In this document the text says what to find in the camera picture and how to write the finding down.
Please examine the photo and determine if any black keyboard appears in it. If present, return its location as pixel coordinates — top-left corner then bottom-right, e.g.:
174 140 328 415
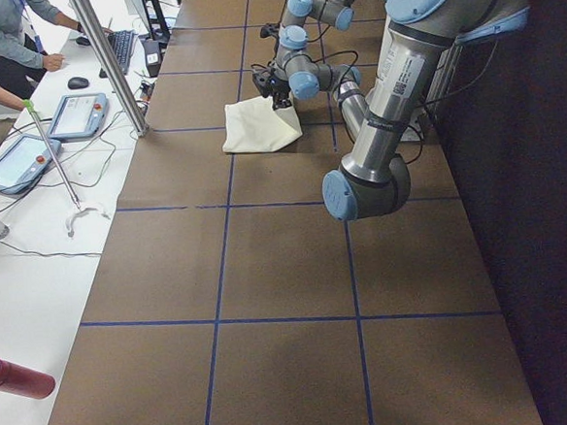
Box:
107 30 137 75

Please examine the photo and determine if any aluminium frame post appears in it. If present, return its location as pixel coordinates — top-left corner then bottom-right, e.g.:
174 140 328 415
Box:
69 0 149 137

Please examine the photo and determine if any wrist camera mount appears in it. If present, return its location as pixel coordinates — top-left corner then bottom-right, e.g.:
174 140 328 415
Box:
251 68 278 98
259 22 281 39

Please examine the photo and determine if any red metal bottle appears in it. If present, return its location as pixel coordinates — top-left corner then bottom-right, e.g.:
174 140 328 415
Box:
0 359 56 400

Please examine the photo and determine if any blue teach pendant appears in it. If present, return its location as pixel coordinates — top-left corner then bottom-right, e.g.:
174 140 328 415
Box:
0 134 52 195
48 93 109 142

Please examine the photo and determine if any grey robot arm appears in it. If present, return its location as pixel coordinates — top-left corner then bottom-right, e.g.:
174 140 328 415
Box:
252 0 529 221
274 0 355 66

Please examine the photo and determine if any near blue teach pendant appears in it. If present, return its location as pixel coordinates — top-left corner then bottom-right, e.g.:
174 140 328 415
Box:
0 134 52 195

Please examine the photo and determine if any person in grey shirt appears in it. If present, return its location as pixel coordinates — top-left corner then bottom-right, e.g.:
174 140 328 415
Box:
0 0 85 99

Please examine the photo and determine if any black computer mouse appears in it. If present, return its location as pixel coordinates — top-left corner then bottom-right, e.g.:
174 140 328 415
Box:
67 77 89 90

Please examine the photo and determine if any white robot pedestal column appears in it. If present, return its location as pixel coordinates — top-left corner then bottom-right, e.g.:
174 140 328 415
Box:
387 39 469 144

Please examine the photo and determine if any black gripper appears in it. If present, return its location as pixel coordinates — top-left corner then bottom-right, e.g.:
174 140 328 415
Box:
267 74 292 110

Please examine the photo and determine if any far blue teach pendant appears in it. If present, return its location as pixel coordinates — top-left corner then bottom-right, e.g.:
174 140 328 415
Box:
48 93 109 142

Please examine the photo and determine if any cream long-sleeve cat shirt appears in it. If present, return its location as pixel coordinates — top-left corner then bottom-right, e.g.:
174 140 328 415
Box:
222 96 302 153

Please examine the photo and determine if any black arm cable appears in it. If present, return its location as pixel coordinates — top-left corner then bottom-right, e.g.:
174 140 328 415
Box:
250 49 361 99

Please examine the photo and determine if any long metal grabber stick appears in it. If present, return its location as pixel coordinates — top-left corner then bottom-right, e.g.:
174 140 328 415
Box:
22 99 111 238

